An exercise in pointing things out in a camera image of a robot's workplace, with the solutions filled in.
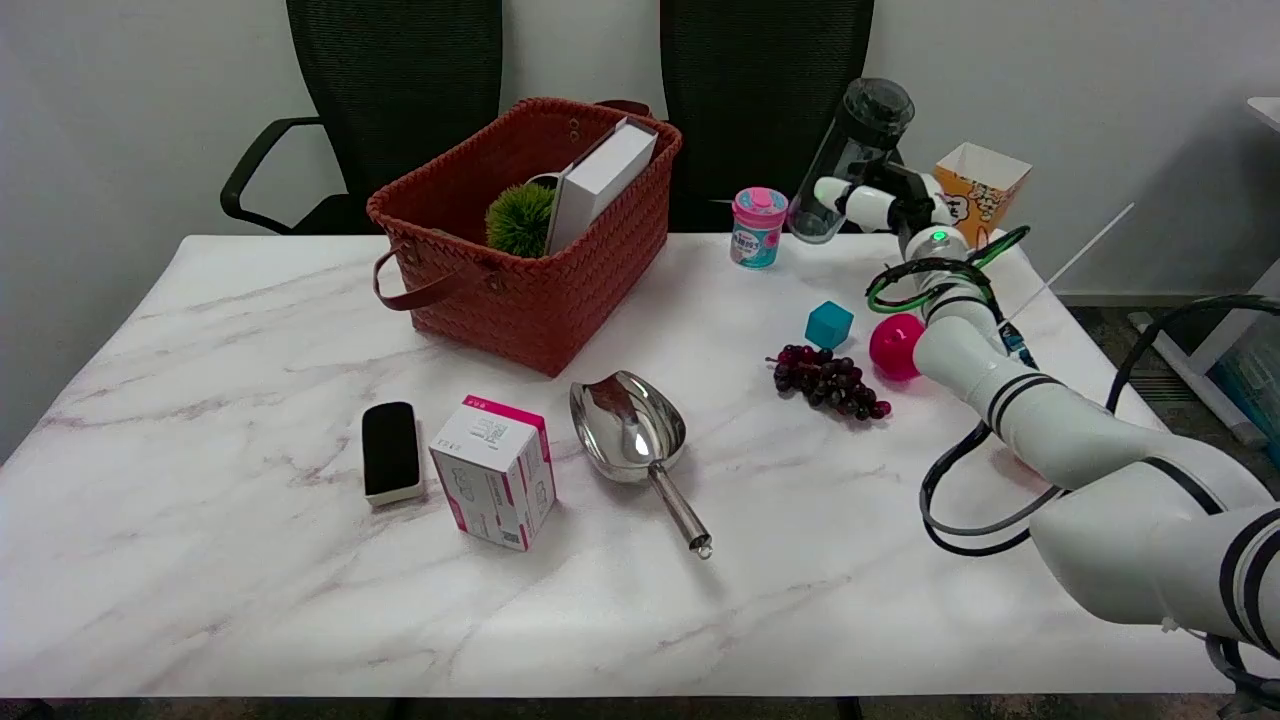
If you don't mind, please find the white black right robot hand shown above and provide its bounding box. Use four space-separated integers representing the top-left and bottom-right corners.
812 162 952 235

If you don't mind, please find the clear bottle with black lid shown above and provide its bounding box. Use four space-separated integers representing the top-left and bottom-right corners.
788 78 916 245

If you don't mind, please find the red woven basket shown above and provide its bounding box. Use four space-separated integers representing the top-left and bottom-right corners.
366 97 685 379

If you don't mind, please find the translucent blue storage bin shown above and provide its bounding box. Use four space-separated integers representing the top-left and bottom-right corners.
1212 318 1280 443

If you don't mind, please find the orange white popcorn box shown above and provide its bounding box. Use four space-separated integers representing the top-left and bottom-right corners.
933 142 1033 251

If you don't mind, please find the teal cube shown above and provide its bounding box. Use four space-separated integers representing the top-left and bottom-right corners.
805 300 855 350

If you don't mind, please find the pink ball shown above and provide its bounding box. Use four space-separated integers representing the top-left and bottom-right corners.
869 313 927 382

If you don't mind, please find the pink-lidded teal jar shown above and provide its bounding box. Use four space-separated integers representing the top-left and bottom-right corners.
730 186 789 269

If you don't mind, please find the white zip tie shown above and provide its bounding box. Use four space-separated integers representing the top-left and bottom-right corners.
998 202 1137 327

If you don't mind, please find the black mesh office chair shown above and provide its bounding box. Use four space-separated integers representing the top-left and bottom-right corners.
220 0 504 236
659 0 876 233

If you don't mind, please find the purple grape bunch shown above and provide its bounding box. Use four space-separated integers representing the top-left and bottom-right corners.
766 345 893 422

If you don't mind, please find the white grey cardboard box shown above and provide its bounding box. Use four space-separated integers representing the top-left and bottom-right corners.
545 116 660 258

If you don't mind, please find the silver metal scoop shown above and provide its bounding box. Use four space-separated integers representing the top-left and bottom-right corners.
569 370 714 560

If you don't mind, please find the green spiky ball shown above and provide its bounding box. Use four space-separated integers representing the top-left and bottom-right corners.
485 182 557 259

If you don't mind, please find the pink white carton box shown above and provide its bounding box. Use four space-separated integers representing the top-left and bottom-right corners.
429 395 557 553

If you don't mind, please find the black whiteboard eraser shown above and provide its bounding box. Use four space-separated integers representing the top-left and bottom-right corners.
361 401 425 507

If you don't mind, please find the green robot cable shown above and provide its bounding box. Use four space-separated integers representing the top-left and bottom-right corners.
866 225 1032 315

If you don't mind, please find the white side table frame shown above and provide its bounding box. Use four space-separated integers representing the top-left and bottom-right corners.
1128 96 1280 449

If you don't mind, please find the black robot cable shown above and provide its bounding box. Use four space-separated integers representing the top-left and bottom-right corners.
866 256 1280 717

